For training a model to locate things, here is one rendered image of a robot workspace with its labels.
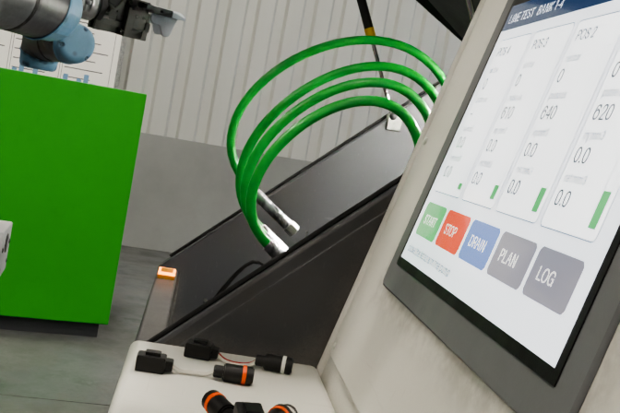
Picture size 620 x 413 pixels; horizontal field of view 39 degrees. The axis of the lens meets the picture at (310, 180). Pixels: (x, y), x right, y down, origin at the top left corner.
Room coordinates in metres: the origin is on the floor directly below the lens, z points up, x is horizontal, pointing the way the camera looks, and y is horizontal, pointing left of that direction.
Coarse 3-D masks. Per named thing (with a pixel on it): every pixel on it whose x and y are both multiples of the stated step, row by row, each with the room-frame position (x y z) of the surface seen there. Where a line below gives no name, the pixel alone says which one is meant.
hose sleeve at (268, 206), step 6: (258, 192) 1.38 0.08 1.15; (258, 198) 1.38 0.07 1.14; (264, 198) 1.38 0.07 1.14; (258, 204) 1.39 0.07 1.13; (264, 204) 1.38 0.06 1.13; (270, 204) 1.38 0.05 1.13; (270, 210) 1.38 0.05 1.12; (276, 210) 1.38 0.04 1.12; (276, 216) 1.38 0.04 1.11; (282, 216) 1.39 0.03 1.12; (282, 222) 1.39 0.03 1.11; (288, 222) 1.39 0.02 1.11
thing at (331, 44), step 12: (360, 36) 1.40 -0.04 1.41; (372, 36) 1.40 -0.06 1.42; (312, 48) 1.39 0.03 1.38; (324, 48) 1.39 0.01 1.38; (396, 48) 1.41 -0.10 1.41; (408, 48) 1.40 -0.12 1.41; (288, 60) 1.38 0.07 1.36; (300, 60) 1.39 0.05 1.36; (420, 60) 1.41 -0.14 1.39; (432, 60) 1.41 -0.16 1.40; (276, 72) 1.38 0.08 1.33; (432, 72) 1.42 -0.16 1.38; (264, 84) 1.38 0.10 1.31; (252, 96) 1.38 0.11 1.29; (240, 108) 1.38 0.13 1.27; (228, 132) 1.38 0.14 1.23; (228, 144) 1.38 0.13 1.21; (228, 156) 1.38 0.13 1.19
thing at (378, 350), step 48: (480, 48) 0.96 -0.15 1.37; (432, 144) 0.98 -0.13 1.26; (384, 240) 1.00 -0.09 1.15; (384, 288) 0.91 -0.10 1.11; (336, 336) 1.01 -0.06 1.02; (384, 336) 0.84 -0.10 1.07; (432, 336) 0.71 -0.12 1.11; (336, 384) 0.95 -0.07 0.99; (384, 384) 0.77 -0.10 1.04; (432, 384) 0.67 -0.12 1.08; (480, 384) 0.59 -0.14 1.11
